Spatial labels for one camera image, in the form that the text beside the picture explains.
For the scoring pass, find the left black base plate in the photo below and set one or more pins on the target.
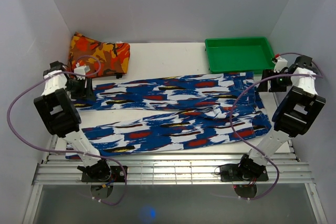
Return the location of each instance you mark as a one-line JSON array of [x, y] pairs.
[[113, 174]]

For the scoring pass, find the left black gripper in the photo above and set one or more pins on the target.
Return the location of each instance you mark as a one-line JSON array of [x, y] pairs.
[[88, 93]]

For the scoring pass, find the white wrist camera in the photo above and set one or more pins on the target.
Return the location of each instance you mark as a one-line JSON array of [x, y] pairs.
[[81, 71], [280, 63]]

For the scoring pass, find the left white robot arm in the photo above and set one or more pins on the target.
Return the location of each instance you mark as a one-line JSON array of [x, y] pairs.
[[62, 119]]

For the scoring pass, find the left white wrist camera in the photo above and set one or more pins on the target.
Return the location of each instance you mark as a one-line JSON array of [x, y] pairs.
[[81, 71]]

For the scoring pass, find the orange camouflage folded trousers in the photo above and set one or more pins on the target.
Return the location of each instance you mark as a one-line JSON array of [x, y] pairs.
[[103, 58]]

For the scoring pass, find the green plastic tray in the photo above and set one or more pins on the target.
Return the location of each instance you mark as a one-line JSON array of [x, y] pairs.
[[240, 54]]

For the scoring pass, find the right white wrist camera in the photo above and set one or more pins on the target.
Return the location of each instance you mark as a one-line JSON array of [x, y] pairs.
[[280, 63]]

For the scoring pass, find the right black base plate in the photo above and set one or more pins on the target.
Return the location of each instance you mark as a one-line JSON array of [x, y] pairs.
[[235, 173]]

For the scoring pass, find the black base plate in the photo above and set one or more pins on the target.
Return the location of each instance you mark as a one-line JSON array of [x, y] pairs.
[[113, 174], [235, 173]]

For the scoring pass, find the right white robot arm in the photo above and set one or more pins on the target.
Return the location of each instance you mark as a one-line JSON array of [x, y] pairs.
[[293, 116]]

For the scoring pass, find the blue white patterned trousers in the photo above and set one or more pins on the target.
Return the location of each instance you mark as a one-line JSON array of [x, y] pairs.
[[193, 111]]

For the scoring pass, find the aluminium rail frame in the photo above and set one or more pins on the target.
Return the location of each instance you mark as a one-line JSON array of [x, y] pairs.
[[178, 168]]

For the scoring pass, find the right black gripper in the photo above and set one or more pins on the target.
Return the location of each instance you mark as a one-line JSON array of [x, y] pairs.
[[267, 73]]

